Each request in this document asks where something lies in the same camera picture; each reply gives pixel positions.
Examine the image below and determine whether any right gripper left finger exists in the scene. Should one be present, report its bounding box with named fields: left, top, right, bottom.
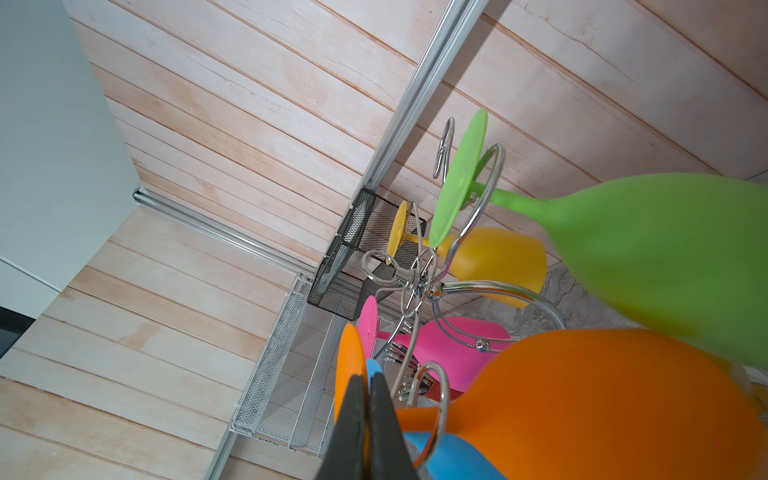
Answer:
left=315, top=375, right=367, bottom=480

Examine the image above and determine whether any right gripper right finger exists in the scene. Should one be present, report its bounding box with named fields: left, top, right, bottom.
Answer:
left=368, top=373, right=418, bottom=480

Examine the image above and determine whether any blue wine glass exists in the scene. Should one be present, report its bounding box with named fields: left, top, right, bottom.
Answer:
left=366, top=359, right=506, bottom=480

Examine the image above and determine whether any orange wine glass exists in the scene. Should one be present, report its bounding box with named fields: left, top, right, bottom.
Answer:
left=334, top=325, right=767, bottom=479

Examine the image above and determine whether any pink wine glass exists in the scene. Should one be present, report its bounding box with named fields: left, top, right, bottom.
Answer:
left=357, top=296, right=516, bottom=401

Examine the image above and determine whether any yellow wine glass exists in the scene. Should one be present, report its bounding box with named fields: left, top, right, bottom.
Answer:
left=386, top=201, right=548, bottom=308

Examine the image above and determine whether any chrome wine glass rack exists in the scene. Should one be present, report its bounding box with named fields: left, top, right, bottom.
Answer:
left=359, top=116, right=566, bottom=472

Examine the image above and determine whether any green wine glass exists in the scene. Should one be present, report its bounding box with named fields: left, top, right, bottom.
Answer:
left=430, top=110, right=767, bottom=369

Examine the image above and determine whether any white mesh wall shelf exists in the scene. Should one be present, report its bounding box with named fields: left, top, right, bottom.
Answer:
left=230, top=273, right=362, bottom=458

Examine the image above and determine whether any black mesh wall basket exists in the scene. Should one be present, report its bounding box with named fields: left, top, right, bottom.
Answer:
left=308, top=189, right=398, bottom=321

